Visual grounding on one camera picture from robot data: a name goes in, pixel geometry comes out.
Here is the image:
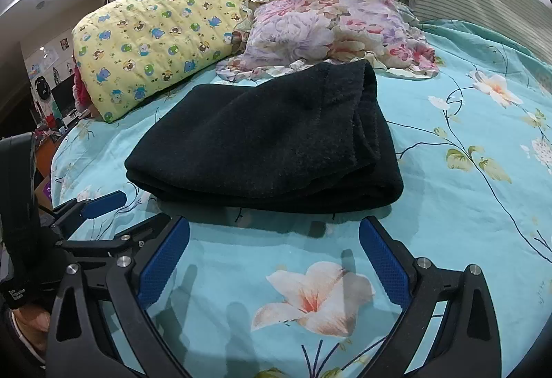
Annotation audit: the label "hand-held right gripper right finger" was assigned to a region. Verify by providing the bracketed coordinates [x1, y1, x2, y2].
[358, 215, 503, 378]

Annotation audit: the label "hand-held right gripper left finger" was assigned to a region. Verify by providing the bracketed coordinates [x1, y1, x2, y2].
[45, 214, 195, 378]

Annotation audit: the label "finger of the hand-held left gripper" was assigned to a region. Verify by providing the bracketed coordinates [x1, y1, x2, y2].
[52, 189, 128, 229]
[57, 212, 174, 269]

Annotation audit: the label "black pants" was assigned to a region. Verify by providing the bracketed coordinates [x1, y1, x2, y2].
[124, 60, 405, 215]

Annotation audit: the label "person's left forearm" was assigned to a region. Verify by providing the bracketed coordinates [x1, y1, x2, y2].
[0, 309, 47, 378]

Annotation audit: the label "person's left hand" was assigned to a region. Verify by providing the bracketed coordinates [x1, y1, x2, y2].
[12, 304, 52, 356]

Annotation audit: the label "teal floral bed sheet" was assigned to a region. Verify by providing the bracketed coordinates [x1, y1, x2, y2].
[51, 18, 552, 378]

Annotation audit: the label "red cloth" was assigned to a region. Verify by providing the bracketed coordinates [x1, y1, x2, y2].
[72, 62, 94, 117]

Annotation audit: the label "black monitor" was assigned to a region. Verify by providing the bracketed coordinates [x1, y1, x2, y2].
[51, 77, 77, 113]

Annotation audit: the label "yellow cartoon-print pillow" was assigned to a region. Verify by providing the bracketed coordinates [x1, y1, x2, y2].
[71, 0, 253, 123]

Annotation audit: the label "pink floral pillow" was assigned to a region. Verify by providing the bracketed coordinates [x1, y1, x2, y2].
[216, 0, 441, 82]

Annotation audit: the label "wall posters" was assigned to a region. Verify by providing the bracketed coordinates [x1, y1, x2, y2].
[28, 37, 74, 103]

